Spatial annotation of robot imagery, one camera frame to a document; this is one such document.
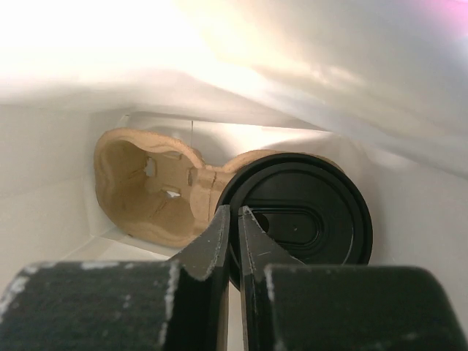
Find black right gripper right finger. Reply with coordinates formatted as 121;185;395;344
238;207;463;350

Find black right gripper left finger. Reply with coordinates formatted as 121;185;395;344
1;205;230;350

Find black plastic cup lid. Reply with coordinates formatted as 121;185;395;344
217;153;373;265

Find brown pulp cup carrier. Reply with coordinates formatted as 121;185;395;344
93;127;344;252

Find white and blue paper bag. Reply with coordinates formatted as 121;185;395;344
0;0;468;286

